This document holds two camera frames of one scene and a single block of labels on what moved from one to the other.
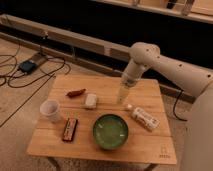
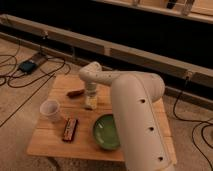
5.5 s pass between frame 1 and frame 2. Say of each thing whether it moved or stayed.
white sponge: stayed
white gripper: moved
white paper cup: stayed
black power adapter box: stayed
